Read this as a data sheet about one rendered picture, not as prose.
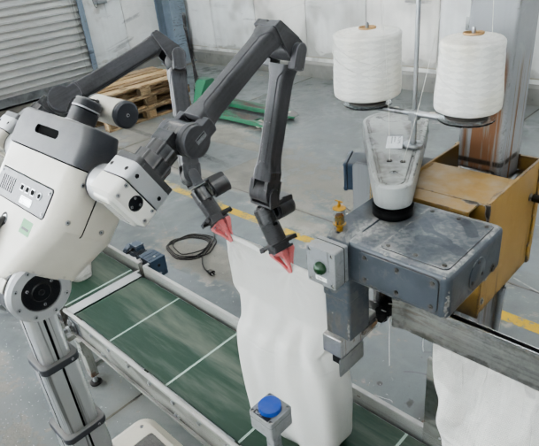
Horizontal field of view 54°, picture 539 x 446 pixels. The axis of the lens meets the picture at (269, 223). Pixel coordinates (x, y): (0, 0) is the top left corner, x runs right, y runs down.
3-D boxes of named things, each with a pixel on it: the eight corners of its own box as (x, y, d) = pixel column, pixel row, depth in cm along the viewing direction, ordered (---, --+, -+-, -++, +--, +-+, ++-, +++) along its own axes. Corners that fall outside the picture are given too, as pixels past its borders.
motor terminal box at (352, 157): (342, 198, 159) (341, 162, 154) (349, 184, 168) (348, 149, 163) (370, 200, 157) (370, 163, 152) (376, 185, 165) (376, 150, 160)
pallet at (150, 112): (77, 121, 681) (75, 110, 674) (156, 96, 750) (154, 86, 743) (109, 132, 627) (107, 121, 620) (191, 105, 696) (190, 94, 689)
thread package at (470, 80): (419, 115, 117) (422, 35, 109) (450, 98, 126) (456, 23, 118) (485, 126, 108) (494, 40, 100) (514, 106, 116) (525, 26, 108)
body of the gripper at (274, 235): (299, 238, 153) (288, 214, 152) (273, 252, 147) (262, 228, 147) (286, 242, 158) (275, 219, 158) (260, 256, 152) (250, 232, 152)
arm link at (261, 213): (248, 210, 152) (259, 205, 148) (265, 202, 156) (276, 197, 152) (257, 232, 153) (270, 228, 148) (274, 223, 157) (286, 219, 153)
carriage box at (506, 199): (389, 284, 147) (392, 180, 132) (450, 233, 168) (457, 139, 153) (476, 319, 132) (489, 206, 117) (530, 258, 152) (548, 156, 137)
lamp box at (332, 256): (308, 279, 116) (305, 243, 112) (321, 269, 119) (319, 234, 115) (335, 291, 111) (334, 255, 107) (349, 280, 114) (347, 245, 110)
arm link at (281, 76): (264, 37, 139) (296, 41, 132) (278, 41, 143) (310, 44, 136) (242, 197, 150) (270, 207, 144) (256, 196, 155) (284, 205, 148)
